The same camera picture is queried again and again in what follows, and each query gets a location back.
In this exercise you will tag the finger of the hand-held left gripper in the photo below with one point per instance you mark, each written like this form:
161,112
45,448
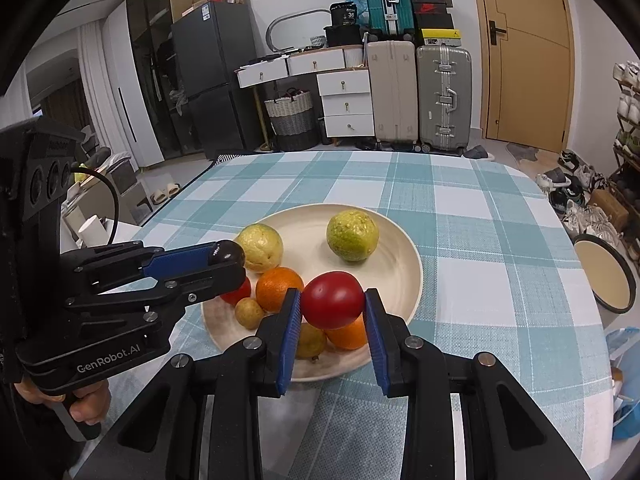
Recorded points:
210,282
180,260

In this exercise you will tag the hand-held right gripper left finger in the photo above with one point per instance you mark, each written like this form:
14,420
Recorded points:
287,345

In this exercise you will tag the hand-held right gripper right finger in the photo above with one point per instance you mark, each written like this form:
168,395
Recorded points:
377,345

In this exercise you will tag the olive green small fruit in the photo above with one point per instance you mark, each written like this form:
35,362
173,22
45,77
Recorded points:
311,342

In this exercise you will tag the orange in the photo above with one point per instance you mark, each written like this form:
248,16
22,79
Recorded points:
275,287
350,338

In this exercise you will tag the red tomato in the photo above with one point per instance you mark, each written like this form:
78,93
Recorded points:
241,292
332,300

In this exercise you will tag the dark purple plum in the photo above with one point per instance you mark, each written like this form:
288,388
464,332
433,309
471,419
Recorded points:
230,251

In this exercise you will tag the small brown fruit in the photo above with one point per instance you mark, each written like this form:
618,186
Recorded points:
249,312

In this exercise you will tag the beige round plate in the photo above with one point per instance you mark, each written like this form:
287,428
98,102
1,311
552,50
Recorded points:
390,280

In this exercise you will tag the large green guava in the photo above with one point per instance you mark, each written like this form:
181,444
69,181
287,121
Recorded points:
352,235

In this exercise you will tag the person's left forearm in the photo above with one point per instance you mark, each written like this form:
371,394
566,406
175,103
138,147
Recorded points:
30,440

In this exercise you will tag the person's left hand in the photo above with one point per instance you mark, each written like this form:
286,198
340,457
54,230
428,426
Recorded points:
92,402

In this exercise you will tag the yellow guava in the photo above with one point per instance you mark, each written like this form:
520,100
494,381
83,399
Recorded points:
262,247

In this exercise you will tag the white cup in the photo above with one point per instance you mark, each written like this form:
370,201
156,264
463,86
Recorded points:
92,230

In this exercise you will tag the beige slippers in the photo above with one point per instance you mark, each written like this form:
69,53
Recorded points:
165,193

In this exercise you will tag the teal checked tablecloth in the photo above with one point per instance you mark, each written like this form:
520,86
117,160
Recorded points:
475,260

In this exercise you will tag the black refrigerator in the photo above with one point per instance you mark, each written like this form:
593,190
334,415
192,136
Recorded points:
215,85

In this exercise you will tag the woven laundry basket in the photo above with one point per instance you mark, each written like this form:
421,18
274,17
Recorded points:
292,120

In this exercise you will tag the glass door cabinet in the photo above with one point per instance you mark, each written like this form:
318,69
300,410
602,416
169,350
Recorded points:
147,60

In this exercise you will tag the grey slippers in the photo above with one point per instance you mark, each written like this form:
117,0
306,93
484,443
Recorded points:
477,152

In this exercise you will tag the white drawer dresser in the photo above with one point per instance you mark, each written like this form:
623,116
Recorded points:
345,90

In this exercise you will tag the round tan stool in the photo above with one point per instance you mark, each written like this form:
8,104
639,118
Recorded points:
602,272

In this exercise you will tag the grey floor mat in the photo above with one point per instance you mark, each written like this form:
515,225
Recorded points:
522,152

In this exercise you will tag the scattered loose shoes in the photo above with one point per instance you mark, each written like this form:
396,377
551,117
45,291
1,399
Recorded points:
570,195

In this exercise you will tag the beige suitcase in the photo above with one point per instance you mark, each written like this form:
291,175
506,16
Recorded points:
392,95

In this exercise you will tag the silver suitcase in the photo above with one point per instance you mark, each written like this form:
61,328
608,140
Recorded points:
444,100

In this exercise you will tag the blue plastic bag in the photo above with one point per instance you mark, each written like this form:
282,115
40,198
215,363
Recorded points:
627,410
359,5

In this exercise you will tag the black bag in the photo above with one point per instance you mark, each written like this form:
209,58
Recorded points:
344,27

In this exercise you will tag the wooden shoe rack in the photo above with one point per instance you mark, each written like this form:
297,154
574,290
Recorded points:
627,160

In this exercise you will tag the black yellow shoe box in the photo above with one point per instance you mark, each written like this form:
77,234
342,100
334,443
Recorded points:
441,36

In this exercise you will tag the wooden door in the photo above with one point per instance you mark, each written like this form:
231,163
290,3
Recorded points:
525,60

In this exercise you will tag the black shoe box red logo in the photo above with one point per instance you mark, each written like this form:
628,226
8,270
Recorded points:
432,9

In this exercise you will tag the rows of assorted shoes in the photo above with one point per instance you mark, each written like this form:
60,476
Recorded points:
631,110

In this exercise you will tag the grey oval frame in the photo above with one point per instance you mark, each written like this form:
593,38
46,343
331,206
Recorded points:
272,25

